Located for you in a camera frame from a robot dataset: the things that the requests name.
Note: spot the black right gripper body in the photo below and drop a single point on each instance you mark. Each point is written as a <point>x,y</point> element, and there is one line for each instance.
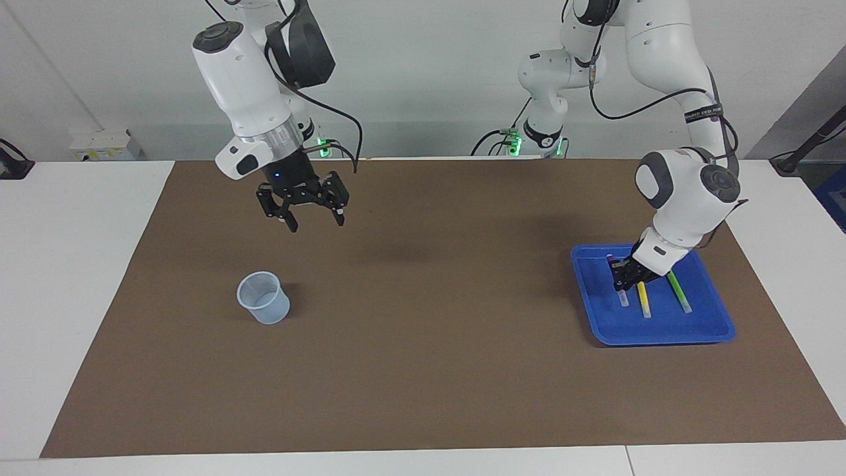
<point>291,178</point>

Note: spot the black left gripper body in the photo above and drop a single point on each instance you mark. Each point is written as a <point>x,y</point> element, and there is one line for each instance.
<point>642,268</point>

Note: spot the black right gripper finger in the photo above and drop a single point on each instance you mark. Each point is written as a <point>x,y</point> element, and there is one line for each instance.
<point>336,195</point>
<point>281,208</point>

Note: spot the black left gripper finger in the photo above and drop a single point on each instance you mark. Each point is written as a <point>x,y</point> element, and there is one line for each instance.
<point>618,274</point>
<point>634,281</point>

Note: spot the purple pen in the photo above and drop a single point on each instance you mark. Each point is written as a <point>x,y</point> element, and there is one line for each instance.
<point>624,300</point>

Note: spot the yellow pen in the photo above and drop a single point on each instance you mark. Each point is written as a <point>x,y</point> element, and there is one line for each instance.
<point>644,301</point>

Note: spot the green pen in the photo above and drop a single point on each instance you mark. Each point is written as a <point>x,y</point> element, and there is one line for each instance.
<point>679,294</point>

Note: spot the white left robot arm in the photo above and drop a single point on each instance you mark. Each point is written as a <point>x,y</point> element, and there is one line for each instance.
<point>687,192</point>

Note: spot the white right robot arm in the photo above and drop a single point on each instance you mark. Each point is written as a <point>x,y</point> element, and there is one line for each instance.
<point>241,86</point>

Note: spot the blue plastic tray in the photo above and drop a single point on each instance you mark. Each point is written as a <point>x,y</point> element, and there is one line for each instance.
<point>661,327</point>

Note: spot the translucent plastic cup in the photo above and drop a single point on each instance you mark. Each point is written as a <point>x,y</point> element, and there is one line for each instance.
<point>266,305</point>

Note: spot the brown table mat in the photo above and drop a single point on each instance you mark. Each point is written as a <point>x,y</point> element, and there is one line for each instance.
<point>410,370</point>

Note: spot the blue box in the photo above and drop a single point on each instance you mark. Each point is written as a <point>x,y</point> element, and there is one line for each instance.
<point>834,198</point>

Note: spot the black stand leg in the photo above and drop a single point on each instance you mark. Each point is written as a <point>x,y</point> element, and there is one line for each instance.
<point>809,144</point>

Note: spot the black table clamp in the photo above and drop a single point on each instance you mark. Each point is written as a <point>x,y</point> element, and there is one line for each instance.
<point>13,165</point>

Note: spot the white wall socket box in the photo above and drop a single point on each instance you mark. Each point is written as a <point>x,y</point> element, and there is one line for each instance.
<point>106,144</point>

